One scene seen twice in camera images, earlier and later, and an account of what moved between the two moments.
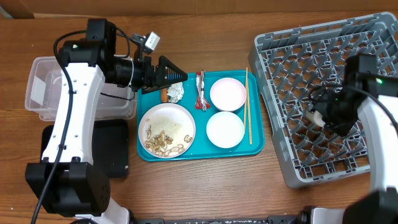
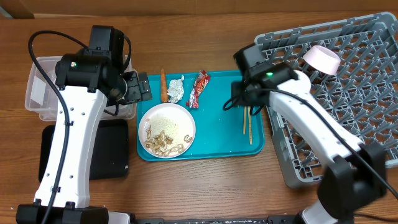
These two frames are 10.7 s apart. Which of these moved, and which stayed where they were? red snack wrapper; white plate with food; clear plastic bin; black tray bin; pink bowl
Moved: pink bowl; red snack wrapper
Stayed: black tray bin; clear plastic bin; white plate with food
